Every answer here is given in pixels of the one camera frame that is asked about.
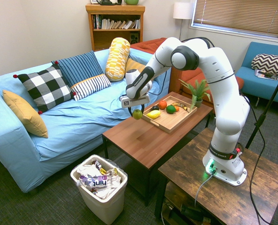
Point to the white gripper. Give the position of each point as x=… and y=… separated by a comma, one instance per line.
x=135, y=101

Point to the green apple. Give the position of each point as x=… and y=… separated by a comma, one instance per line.
x=137, y=114

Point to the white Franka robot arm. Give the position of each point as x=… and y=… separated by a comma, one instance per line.
x=226, y=93

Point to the wooden serving tray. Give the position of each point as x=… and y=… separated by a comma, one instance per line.
x=172, y=122

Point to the yellow lemon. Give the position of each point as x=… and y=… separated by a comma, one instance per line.
x=153, y=114

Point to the dark avocado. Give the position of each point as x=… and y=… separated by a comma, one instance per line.
x=155, y=108

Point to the orange fruit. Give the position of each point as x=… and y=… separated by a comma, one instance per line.
x=162, y=105

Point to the green mango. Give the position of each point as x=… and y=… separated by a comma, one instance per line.
x=170, y=109

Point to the reddish wooden coffee table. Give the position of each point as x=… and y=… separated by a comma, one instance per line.
x=153, y=145

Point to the small orange carrot piece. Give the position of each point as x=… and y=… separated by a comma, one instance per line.
x=177, y=108

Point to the mustard striped pillow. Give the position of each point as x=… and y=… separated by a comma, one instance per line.
x=133, y=65

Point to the spotted brown banana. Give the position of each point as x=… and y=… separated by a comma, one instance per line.
x=181, y=106

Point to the white navy striped pillow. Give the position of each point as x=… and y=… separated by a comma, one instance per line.
x=92, y=85

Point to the yellow patterned bolster pillow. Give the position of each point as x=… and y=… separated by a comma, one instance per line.
x=116, y=59

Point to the light blue sofa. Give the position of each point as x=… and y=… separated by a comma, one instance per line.
x=82, y=122

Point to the orange sofa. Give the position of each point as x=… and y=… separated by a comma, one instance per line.
x=188, y=76

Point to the potted fern plant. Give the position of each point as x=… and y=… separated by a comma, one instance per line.
x=198, y=92

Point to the blue striped pillow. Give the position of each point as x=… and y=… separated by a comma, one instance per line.
x=79, y=68

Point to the black bookshelf speaker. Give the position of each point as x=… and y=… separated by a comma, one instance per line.
x=134, y=38

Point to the crumpled hint bottle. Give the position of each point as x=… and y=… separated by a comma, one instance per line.
x=95, y=182

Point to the row of books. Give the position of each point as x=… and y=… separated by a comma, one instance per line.
x=115, y=24

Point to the black white checkered pillow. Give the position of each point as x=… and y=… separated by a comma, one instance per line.
x=46, y=87

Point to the cream trash bin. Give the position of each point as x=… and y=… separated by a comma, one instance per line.
x=110, y=206

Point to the wooden bookshelf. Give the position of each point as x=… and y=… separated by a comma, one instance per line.
x=115, y=9

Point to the green round pot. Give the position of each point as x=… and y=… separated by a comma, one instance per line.
x=131, y=2

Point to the white shade floor lamp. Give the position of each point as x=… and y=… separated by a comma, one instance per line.
x=182, y=10

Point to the plain mustard pillow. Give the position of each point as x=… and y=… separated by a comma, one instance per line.
x=26, y=114

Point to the black object on bookshelf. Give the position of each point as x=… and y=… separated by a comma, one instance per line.
x=108, y=2

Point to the black power strip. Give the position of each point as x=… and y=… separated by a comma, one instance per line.
x=190, y=212

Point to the teal sofa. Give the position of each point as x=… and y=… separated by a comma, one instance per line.
x=258, y=89

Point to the rustic brown side table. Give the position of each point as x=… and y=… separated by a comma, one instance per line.
x=223, y=201

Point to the magazine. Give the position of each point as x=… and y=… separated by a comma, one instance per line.
x=265, y=75

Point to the brown window blinds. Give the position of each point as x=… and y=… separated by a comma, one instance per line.
x=237, y=14

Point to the black white chevron pillow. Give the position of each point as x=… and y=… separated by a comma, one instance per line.
x=270, y=64

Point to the black camera stand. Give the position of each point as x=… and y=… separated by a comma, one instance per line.
x=268, y=110

